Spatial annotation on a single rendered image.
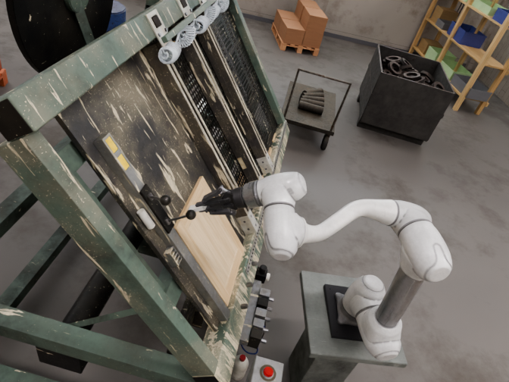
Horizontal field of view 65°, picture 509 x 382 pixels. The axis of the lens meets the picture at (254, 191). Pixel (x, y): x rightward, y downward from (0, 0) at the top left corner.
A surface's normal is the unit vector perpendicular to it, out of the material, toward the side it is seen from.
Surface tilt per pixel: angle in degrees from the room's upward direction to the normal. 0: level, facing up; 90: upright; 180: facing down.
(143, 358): 0
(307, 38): 90
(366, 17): 90
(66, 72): 54
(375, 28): 90
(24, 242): 0
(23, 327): 0
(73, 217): 90
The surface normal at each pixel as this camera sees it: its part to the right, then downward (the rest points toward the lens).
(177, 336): -0.18, 0.60
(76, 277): 0.22, -0.75
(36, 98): 0.90, -0.22
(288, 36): 0.17, 0.66
